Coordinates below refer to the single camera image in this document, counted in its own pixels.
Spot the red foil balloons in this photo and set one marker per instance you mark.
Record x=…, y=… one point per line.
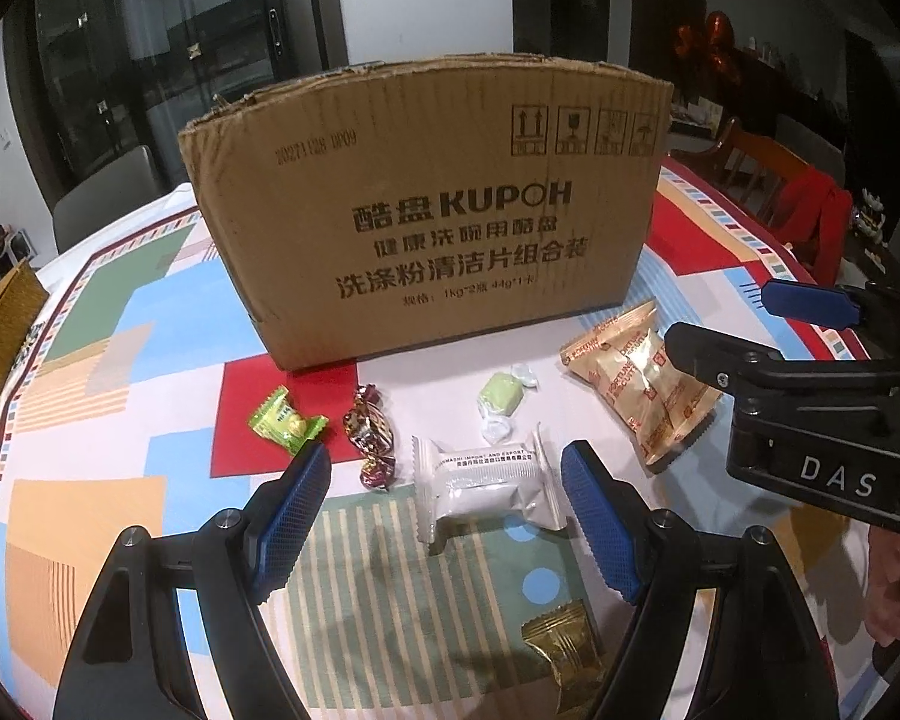
x=709, y=45

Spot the glass sliding door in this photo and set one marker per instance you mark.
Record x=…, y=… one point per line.
x=195, y=37

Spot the grey padded chair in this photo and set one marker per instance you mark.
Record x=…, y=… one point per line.
x=109, y=199

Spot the dark red twist-wrapped candy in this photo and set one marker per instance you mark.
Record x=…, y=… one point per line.
x=367, y=435

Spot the white shoe rack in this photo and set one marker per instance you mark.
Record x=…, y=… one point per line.
x=0, y=247

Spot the grey armchair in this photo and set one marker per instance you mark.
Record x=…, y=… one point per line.
x=810, y=136

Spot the pale green candy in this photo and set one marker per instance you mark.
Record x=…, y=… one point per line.
x=501, y=394

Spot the gold snack bag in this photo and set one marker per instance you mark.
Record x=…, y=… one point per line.
x=645, y=390

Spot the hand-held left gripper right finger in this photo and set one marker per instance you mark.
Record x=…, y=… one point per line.
x=600, y=525

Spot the white snack packet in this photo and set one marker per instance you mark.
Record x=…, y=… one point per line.
x=487, y=487

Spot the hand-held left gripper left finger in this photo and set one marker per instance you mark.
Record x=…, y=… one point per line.
x=289, y=525

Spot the small gold snack packet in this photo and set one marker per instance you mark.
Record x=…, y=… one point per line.
x=562, y=649

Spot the brown cardboard box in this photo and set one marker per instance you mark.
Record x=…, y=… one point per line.
x=435, y=225

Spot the red cloth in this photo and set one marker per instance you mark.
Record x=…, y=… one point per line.
x=817, y=210

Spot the green candy packet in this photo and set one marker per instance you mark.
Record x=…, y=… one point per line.
x=285, y=420

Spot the golden woven box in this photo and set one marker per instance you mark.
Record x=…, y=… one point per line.
x=0, y=337

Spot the brown wooden chair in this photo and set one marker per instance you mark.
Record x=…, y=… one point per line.
x=757, y=157

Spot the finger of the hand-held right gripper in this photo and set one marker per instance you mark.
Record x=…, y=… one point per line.
x=757, y=375
x=810, y=304

